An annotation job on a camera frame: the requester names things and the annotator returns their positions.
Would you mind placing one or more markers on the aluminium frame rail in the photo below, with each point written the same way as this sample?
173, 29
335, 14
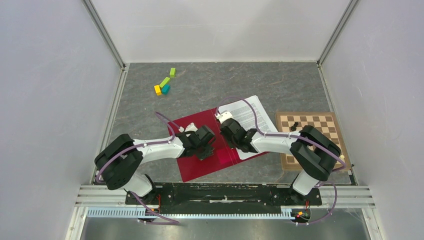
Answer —
98, 201

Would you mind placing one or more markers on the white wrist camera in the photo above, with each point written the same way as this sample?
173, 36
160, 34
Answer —
191, 127
224, 116

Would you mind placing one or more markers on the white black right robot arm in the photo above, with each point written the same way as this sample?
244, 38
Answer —
316, 154

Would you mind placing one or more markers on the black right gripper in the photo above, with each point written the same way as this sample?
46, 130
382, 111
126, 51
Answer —
231, 144

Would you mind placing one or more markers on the red clip file folder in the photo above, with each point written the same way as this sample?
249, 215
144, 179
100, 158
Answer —
223, 156

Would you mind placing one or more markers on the black chess piece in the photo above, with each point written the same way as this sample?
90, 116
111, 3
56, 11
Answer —
294, 126

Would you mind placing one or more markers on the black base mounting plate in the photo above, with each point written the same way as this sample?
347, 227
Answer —
174, 193

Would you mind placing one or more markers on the wooden chessboard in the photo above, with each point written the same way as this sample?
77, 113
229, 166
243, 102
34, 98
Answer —
325, 122

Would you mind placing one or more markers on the orange yellow block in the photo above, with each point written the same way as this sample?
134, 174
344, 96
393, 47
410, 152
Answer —
158, 90

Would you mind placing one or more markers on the light green block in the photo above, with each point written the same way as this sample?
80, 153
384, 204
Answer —
172, 72

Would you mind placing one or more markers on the printed text paper sheet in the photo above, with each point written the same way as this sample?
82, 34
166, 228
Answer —
251, 114

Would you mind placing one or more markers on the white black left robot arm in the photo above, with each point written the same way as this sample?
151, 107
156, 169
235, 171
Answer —
118, 162

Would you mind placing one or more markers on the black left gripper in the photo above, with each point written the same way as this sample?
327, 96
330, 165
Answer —
206, 154

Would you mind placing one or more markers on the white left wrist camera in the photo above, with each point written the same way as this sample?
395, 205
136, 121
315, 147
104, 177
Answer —
191, 127

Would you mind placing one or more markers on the teal block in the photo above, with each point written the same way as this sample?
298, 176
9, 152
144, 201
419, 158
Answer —
165, 89

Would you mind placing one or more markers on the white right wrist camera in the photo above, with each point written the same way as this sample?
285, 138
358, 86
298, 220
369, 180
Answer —
224, 116

